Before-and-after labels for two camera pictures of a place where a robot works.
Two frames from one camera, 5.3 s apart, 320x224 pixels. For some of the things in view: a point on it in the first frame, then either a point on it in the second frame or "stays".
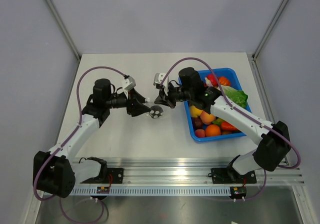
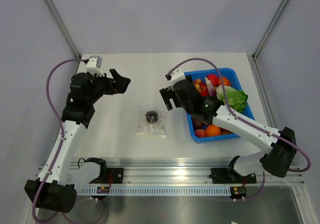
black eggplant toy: [156, 111] to [151, 116]
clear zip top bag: [158, 112] to [151, 123]
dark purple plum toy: [198, 123] stays
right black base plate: [230, 175] stays
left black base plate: [113, 176] stays
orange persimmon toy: [224, 81] stays
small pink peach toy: [200, 133] stays
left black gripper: [134, 104] to [119, 86]
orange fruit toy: [213, 130] stays
